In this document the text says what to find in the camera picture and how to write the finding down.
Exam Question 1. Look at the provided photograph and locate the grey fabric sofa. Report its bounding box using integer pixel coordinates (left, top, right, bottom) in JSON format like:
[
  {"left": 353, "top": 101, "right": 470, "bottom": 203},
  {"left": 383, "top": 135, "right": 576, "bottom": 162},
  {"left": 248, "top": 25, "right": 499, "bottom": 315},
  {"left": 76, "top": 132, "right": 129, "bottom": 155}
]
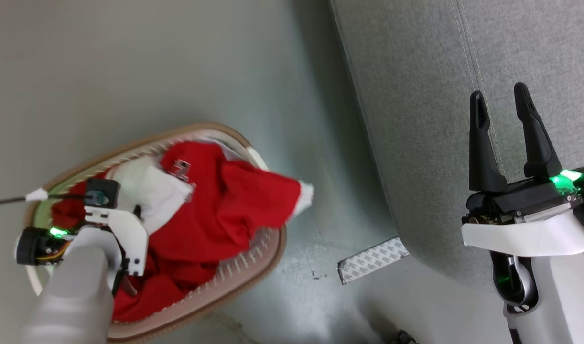
[{"left": 330, "top": 0, "right": 584, "bottom": 293}]

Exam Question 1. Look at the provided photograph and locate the red and white shirt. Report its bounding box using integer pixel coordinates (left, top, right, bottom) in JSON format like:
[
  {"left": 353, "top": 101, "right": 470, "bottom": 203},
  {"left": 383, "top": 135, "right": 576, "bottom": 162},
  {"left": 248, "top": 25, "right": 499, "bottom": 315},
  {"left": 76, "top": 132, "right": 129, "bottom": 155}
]
[{"left": 51, "top": 141, "right": 315, "bottom": 323}]

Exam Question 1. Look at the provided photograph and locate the white laundry basket tan rim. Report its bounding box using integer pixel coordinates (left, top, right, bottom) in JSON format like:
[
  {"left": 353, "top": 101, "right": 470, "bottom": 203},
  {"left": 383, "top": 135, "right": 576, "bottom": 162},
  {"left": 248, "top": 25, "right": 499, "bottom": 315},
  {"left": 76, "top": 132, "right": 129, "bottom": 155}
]
[{"left": 23, "top": 122, "right": 288, "bottom": 344}]

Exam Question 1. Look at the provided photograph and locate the thin black cable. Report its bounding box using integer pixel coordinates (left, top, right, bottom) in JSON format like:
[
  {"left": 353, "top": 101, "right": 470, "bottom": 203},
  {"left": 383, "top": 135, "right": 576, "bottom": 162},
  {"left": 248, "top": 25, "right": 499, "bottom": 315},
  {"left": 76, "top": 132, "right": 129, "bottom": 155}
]
[{"left": 0, "top": 193, "right": 94, "bottom": 209}]

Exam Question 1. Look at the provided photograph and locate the patterned grey tape strip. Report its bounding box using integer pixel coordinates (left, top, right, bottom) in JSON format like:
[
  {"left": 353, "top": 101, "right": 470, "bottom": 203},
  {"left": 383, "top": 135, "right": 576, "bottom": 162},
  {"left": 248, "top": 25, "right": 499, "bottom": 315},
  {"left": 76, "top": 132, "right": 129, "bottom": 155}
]
[{"left": 337, "top": 236, "right": 410, "bottom": 285}]

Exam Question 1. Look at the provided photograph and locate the small black object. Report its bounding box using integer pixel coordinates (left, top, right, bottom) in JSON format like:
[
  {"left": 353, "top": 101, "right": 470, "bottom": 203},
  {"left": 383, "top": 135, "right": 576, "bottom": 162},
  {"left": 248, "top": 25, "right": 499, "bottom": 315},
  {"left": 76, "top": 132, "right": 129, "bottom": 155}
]
[{"left": 387, "top": 330, "right": 418, "bottom": 344}]

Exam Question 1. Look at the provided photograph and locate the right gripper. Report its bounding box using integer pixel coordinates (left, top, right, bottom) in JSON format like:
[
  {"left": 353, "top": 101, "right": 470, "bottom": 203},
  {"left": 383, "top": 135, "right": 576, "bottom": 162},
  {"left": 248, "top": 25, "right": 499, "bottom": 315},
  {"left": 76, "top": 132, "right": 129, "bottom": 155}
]
[{"left": 462, "top": 82, "right": 584, "bottom": 257}]

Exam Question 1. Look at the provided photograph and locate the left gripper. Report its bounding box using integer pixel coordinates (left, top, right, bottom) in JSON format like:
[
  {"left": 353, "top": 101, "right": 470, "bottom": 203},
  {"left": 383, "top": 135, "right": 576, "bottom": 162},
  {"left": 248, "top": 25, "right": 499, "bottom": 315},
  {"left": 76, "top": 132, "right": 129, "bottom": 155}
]
[{"left": 16, "top": 226, "right": 82, "bottom": 267}]

